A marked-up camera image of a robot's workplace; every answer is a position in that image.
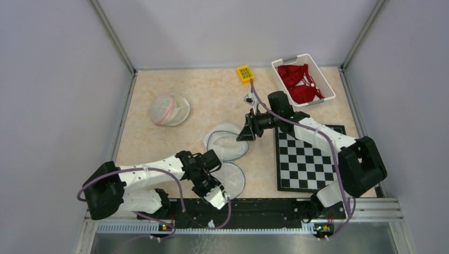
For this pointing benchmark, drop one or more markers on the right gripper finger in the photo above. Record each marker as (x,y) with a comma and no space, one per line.
(248,126)
(246,135)

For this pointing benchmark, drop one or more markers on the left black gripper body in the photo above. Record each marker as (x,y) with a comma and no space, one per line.
(204,183)

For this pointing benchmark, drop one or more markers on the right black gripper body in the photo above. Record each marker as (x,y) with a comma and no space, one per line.
(262,121)

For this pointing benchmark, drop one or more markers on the red satin bra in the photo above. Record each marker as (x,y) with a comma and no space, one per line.
(299,83)

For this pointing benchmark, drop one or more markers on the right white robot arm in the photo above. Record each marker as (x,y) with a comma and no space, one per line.
(357,161)

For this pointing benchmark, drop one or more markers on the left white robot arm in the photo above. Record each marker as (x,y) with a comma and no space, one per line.
(111,188)

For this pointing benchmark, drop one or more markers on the yellow toy block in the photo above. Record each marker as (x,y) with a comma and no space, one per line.
(245,74)

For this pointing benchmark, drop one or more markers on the white plastic basket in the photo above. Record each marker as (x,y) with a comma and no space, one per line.
(315,72)

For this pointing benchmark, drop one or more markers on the black white checkerboard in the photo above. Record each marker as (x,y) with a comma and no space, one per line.
(300,166)

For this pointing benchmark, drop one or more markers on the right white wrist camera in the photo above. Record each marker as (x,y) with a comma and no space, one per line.
(249,99)

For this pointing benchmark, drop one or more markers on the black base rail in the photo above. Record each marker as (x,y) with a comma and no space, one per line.
(246,213)

